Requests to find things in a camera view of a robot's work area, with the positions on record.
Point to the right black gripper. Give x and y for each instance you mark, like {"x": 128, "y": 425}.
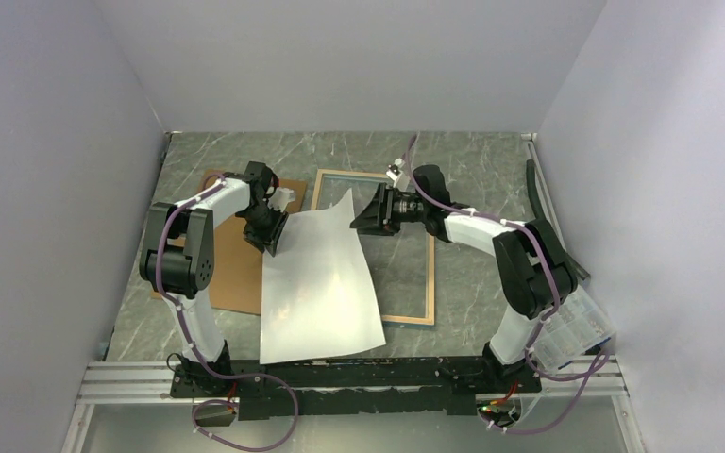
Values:
{"x": 379, "y": 215}

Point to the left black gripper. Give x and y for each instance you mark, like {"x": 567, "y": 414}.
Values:
{"x": 269, "y": 239}

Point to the brown frame backing board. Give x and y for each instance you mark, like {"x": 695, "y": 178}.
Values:
{"x": 236, "y": 282}

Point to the hot air balloon photo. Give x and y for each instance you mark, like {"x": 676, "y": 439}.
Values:
{"x": 318, "y": 299}

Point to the blue wooden picture frame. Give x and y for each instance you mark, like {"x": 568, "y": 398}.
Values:
{"x": 429, "y": 319}

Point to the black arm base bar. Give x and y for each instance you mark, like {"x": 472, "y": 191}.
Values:
{"x": 454, "y": 385}

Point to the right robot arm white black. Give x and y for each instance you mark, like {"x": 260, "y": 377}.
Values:
{"x": 533, "y": 268}

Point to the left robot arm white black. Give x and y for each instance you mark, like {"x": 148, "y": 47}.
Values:
{"x": 178, "y": 250}

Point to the clear plastic screw box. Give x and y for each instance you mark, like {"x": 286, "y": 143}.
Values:
{"x": 578, "y": 325}

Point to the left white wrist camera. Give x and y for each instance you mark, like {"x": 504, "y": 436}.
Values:
{"x": 281, "y": 198}

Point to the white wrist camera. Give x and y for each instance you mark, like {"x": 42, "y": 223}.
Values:
{"x": 398, "y": 173}
{"x": 281, "y": 198}

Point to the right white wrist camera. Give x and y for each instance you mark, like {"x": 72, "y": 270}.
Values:
{"x": 398, "y": 173}

